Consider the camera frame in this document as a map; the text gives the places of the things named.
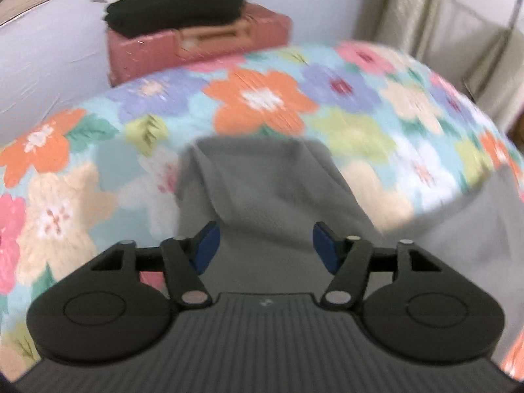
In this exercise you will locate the folded black clothes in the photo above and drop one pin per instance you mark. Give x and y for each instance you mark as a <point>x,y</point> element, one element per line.
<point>176,6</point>

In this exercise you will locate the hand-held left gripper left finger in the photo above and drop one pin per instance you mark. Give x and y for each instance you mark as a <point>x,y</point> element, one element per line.
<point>206,247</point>

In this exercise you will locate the floral bedspread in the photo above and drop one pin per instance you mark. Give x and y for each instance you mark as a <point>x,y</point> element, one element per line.
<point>262,102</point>

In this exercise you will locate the grey t-shirt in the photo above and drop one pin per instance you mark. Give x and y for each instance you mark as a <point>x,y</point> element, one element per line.
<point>262,180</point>

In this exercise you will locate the beige curtain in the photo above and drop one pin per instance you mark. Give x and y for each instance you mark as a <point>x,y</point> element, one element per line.
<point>401,8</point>

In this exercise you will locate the pink suitcase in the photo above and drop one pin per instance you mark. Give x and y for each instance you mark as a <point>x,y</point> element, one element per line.
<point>143,57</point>

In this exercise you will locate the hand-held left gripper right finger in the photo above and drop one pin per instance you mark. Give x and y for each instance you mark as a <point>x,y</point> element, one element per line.
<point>325,247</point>

